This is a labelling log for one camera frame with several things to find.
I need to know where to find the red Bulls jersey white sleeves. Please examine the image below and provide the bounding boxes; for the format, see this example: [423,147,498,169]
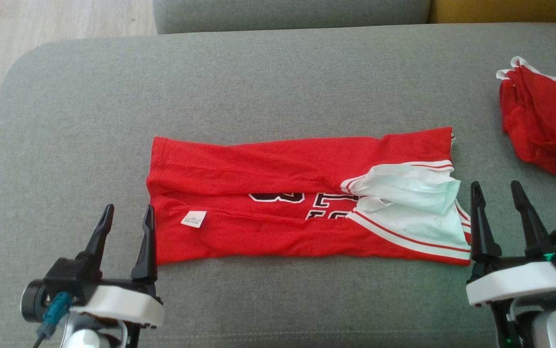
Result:
[145,126,473,267]

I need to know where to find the grey sofa back cushion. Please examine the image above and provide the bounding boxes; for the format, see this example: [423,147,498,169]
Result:
[152,0,432,35]

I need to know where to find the grey sofa seat cushion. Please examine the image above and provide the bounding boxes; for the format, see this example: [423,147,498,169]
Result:
[0,22,556,348]

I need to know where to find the red shorts white trim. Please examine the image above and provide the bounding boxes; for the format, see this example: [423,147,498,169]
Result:
[496,56,556,186]

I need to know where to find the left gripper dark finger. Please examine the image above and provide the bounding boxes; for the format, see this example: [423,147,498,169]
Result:
[130,204,159,286]
[75,203,115,282]

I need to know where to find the yellow cushion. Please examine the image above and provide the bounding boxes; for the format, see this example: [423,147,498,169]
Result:
[427,0,556,25]

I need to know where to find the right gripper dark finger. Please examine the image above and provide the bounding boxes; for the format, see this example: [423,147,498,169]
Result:
[469,181,503,264]
[509,180,555,260]

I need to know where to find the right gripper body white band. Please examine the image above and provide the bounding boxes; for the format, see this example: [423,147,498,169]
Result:
[465,255,556,348]

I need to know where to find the teal connector at left camera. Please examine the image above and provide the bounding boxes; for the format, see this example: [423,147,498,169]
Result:
[36,291,74,340]

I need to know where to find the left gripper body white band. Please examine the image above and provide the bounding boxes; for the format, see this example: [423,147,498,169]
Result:
[67,276,166,348]

